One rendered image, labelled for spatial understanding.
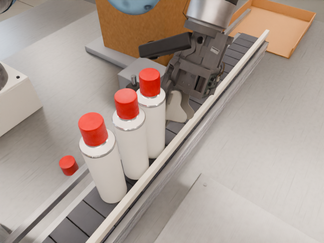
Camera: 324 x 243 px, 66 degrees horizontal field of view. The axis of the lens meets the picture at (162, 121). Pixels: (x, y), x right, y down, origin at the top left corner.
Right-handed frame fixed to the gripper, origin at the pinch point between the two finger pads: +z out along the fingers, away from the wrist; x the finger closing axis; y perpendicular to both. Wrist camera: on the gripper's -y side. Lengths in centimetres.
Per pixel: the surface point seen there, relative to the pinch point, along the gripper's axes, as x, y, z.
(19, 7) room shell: 144, -282, 25
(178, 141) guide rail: 0.1, 4.8, 2.2
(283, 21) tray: 72, 4, -30
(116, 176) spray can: -15.5, 2.6, 5.1
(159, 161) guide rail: -5.3, 4.6, 5.2
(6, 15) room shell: 127, -278, 35
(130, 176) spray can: -8.6, 1.2, 9.3
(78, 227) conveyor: -18.0, -0.7, 17.3
